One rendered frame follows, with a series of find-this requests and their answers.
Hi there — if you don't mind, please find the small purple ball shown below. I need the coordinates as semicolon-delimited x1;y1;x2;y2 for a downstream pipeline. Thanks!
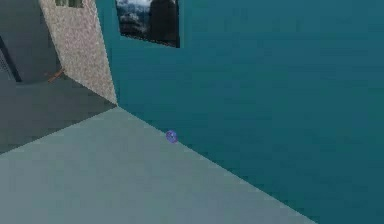
165;130;179;145

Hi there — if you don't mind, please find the brown wooden stick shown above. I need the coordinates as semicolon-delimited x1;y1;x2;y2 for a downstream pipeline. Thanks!
47;68;65;84

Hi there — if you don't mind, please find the dark mountain wall picture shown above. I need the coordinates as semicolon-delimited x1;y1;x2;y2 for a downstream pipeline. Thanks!
115;0;181;49

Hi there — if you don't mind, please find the green framed wall picture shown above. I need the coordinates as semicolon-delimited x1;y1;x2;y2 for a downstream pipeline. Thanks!
54;0;84;9

